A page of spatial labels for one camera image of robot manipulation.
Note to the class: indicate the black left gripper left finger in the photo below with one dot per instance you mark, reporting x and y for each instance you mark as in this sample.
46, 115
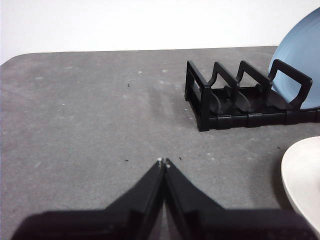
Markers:
100, 225

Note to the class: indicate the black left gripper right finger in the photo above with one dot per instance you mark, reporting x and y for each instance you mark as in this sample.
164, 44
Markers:
225, 225

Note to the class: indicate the cream round plate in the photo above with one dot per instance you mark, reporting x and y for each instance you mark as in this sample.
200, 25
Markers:
305, 175

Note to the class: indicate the black plastic plate rack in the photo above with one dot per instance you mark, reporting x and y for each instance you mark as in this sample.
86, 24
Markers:
225, 123

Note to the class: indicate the blue round plate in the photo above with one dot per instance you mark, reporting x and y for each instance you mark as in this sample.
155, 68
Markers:
300, 45

